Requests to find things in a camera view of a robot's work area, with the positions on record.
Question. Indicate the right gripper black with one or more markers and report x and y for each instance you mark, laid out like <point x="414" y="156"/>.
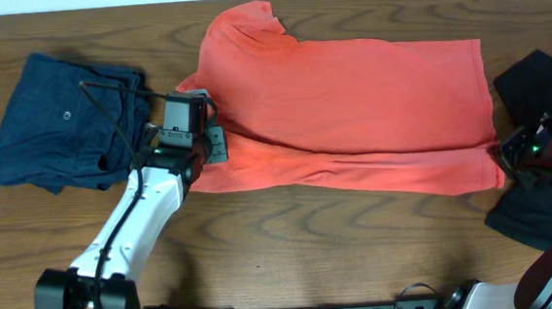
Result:
<point x="521" y="135"/>

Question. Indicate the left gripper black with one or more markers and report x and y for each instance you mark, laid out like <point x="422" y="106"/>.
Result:
<point x="216" y="136"/>

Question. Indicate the orange t-shirt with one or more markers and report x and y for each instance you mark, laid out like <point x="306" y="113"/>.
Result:
<point x="345" y="114"/>

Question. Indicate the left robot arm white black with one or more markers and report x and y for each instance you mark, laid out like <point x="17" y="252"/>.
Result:
<point x="106" y="274"/>

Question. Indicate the black folded garment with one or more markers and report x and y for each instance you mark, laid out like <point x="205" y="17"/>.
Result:
<point x="524" y="212"/>

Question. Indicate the navy blue folded shorts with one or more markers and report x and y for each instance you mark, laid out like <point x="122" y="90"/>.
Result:
<point x="71" y="125"/>

